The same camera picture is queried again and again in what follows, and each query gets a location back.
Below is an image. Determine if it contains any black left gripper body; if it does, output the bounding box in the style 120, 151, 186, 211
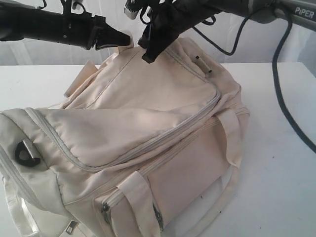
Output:
59, 13, 106, 50

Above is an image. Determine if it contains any dark right arm cable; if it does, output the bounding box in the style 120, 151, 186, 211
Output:
192, 9, 316, 154

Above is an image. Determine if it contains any cream fabric duffel bag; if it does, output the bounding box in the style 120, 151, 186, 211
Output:
0, 38, 249, 237

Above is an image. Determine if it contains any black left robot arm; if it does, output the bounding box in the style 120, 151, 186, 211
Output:
0, 0, 130, 50

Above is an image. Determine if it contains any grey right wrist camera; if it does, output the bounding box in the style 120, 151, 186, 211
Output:
124, 0, 143, 20

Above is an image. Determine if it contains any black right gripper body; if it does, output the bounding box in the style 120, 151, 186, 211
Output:
138, 0, 205, 49

